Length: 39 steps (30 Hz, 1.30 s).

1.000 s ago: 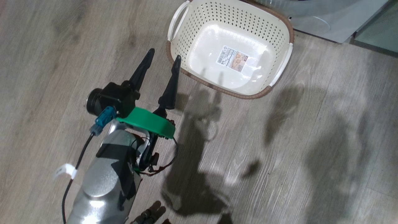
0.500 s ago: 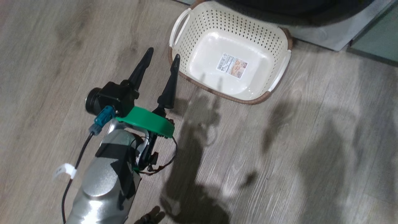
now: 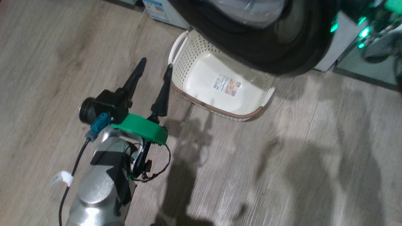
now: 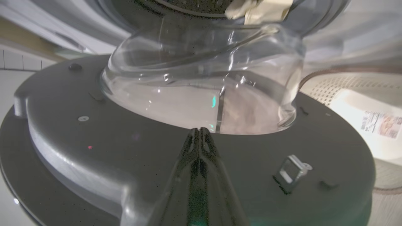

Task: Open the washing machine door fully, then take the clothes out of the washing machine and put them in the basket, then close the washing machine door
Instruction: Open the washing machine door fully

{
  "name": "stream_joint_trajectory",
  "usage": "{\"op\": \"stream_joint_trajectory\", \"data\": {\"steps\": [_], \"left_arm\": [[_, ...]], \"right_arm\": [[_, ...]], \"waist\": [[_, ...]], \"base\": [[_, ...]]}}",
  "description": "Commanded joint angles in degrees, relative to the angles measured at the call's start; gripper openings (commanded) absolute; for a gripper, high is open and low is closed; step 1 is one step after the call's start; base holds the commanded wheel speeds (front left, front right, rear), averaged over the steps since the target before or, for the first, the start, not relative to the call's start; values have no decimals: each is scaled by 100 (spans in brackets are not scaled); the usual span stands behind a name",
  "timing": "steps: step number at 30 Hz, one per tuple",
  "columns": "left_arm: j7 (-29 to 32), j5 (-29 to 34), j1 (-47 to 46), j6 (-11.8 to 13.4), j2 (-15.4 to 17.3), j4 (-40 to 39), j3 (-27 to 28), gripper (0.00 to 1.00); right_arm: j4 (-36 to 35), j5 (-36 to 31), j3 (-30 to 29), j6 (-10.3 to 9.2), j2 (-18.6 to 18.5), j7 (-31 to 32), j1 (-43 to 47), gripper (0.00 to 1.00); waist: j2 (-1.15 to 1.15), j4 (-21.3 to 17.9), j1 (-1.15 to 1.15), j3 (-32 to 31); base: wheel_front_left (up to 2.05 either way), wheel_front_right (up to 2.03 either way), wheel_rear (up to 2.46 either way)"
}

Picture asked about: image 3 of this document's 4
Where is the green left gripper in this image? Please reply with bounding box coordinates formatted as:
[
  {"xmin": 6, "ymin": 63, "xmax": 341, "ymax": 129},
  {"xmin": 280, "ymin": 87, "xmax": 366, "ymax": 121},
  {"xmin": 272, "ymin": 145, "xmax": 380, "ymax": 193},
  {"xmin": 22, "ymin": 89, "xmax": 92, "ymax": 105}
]
[{"xmin": 111, "ymin": 57, "xmax": 173, "ymax": 145}]

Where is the round black glass washer door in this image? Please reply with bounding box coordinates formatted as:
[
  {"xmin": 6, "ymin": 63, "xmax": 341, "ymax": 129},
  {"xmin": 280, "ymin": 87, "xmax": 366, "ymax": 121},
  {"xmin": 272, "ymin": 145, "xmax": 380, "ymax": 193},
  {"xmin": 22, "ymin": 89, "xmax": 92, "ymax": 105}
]
[{"xmin": 170, "ymin": 0, "xmax": 339, "ymax": 76}]

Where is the cream perforated laundry basket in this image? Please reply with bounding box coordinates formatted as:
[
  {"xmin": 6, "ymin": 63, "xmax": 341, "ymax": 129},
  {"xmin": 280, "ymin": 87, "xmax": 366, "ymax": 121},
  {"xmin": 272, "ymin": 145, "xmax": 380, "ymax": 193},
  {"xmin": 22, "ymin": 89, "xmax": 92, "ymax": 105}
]
[{"xmin": 168, "ymin": 29, "xmax": 276, "ymax": 122}]

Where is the white washing machine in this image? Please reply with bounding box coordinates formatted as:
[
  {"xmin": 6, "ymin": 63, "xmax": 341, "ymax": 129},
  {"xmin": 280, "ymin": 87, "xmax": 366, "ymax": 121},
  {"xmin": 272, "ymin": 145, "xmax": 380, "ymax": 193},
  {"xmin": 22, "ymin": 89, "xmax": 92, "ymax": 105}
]
[{"xmin": 142, "ymin": 0, "xmax": 368, "ymax": 72}]

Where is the paper label sticker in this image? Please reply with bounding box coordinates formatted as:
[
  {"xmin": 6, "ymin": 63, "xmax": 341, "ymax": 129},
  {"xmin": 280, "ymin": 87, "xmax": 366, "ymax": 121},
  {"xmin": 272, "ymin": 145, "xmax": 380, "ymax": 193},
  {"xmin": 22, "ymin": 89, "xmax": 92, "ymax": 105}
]
[{"xmin": 211, "ymin": 73, "xmax": 242, "ymax": 97}]

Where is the blue energy label sticker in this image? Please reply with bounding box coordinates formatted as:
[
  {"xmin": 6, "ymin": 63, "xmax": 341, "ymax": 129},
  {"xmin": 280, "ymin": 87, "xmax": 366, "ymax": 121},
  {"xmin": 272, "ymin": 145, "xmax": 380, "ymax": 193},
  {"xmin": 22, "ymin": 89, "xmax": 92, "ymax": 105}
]
[{"xmin": 143, "ymin": 0, "xmax": 170, "ymax": 23}]

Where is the blue left cable connector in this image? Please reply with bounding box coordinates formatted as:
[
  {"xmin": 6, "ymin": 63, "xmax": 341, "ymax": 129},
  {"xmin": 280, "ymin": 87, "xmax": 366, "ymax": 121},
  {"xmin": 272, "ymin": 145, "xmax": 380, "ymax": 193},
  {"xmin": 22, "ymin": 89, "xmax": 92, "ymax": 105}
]
[{"xmin": 86, "ymin": 113, "xmax": 111, "ymax": 142}]

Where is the thin red-black wire loop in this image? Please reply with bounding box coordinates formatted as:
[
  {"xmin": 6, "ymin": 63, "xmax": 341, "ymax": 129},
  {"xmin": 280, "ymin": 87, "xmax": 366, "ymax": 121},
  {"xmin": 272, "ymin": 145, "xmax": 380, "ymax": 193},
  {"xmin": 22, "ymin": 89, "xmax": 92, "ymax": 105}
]
[{"xmin": 126, "ymin": 143, "xmax": 171, "ymax": 183}]

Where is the white cable tag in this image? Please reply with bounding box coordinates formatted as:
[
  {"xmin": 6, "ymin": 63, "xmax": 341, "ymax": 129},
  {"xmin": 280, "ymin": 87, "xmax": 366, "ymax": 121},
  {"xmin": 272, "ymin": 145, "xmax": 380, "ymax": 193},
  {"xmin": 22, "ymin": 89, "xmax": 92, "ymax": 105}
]
[{"xmin": 52, "ymin": 171, "xmax": 73, "ymax": 187}]

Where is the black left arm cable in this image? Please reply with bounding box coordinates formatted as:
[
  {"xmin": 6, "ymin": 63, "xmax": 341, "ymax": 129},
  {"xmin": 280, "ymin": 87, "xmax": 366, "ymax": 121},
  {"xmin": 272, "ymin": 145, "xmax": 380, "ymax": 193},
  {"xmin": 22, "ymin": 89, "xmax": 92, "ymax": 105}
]
[{"xmin": 58, "ymin": 138, "xmax": 91, "ymax": 226}]

